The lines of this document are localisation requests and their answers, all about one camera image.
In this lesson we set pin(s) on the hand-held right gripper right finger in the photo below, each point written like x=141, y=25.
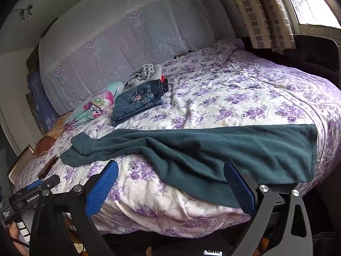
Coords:
x=239, y=189

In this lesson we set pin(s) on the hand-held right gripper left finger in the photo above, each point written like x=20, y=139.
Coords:
x=102, y=189

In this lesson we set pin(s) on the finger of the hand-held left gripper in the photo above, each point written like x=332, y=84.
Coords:
x=49, y=181

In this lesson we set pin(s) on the dark green fleece pants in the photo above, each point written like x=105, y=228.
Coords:
x=186, y=154

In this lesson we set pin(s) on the person's left hand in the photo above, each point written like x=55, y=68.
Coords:
x=13, y=233

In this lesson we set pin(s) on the dark phone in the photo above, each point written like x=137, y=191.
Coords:
x=48, y=166

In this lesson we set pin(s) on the brown leather patchwork cushion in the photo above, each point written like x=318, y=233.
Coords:
x=45, y=145

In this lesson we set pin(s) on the blue patterned pillow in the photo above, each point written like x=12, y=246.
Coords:
x=41, y=101

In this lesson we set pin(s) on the folded teal floral blanket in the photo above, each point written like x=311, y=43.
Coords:
x=93, y=105

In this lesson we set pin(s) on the bed with purple floral sheet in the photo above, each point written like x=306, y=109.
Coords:
x=226, y=98

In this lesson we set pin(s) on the folded blue jeans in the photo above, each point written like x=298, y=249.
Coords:
x=135, y=100

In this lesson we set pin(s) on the grey crumpled garment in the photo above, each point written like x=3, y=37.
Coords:
x=147, y=72

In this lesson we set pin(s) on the small red cloth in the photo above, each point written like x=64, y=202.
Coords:
x=163, y=79

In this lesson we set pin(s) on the white lace pillow cover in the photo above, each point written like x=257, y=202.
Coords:
x=128, y=42

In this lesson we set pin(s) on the black furniture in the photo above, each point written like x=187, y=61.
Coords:
x=314, y=50

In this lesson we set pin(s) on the ceiling spot lamp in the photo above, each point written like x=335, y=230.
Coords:
x=26, y=12

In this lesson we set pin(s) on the checked curtain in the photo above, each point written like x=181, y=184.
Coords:
x=253, y=8

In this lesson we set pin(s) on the white lace curtain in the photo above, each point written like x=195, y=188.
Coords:
x=309, y=0

